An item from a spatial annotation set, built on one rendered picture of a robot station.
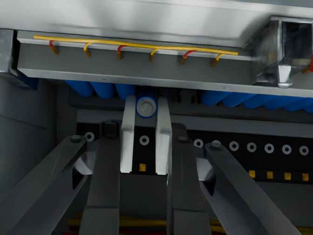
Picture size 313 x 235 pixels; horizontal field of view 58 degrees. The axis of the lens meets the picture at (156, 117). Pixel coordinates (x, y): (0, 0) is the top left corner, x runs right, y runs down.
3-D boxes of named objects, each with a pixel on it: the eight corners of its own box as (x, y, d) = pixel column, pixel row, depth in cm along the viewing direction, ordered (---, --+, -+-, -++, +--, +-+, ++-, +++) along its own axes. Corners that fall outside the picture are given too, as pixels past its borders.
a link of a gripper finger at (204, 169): (172, 157, 15) (227, 161, 15) (167, 121, 20) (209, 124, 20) (169, 181, 16) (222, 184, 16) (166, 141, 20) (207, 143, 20)
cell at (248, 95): (221, 88, 28) (244, 68, 22) (239, 90, 28) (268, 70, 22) (221, 107, 28) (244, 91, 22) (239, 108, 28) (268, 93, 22)
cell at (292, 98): (261, 91, 28) (296, 72, 22) (279, 93, 28) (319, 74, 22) (261, 109, 28) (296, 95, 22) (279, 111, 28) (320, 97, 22)
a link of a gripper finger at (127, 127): (131, 174, 17) (119, 173, 17) (134, 127, 24) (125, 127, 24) (133, 129, 16) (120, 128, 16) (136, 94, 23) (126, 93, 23)
